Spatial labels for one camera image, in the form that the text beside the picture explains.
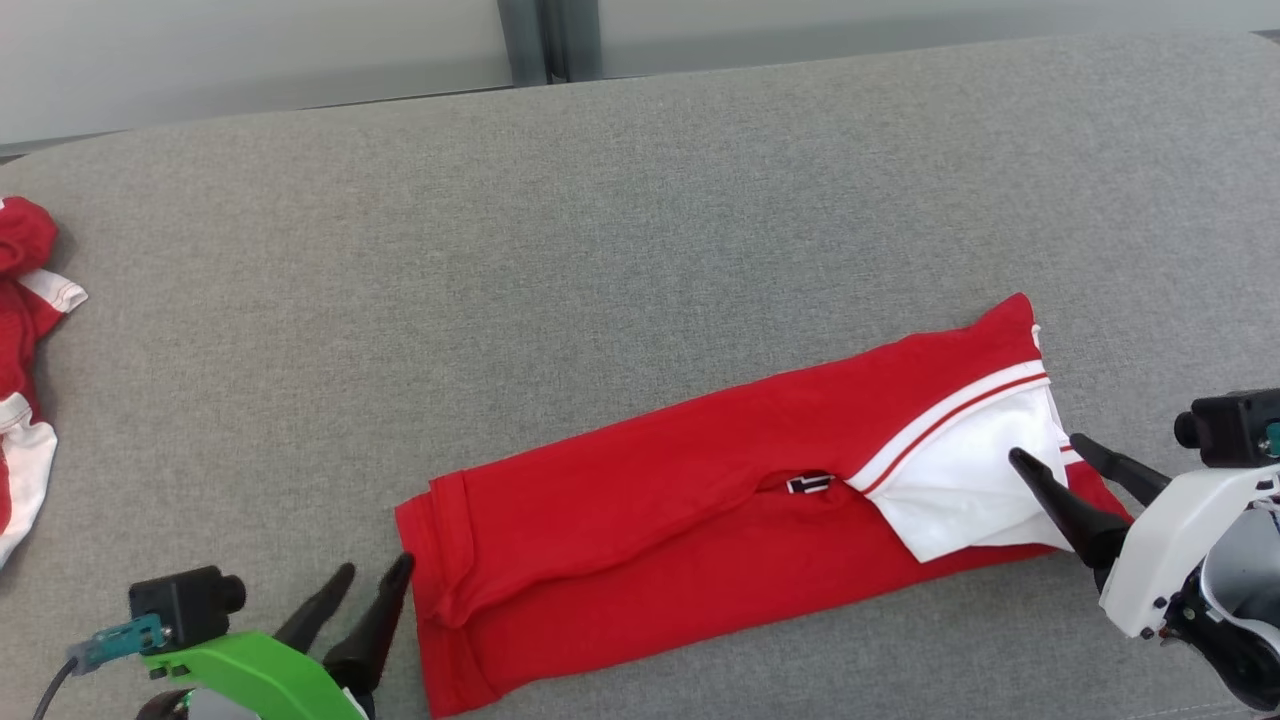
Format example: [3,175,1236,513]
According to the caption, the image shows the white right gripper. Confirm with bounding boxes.
[1009,432,1280,641]

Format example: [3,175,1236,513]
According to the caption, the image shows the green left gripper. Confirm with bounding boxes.
[140,552,416,720]

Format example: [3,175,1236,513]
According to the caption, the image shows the long red white-panelled garment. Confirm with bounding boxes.
[395,292,1136,719]

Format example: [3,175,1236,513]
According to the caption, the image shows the red white-banded Bulls shorts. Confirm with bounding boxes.
[0,196,89,571]

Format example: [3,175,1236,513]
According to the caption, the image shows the grey fabric sofa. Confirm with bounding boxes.
[0,30,1280,720]

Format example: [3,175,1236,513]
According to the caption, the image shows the teal left camera connector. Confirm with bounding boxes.
[68,615,169,676]

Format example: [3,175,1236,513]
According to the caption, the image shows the thin black left camera cable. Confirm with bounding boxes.
[30,660,81,720]

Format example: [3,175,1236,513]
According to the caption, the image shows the grey partition post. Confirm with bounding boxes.
[497,0,549,88]
[545,0,601,83]

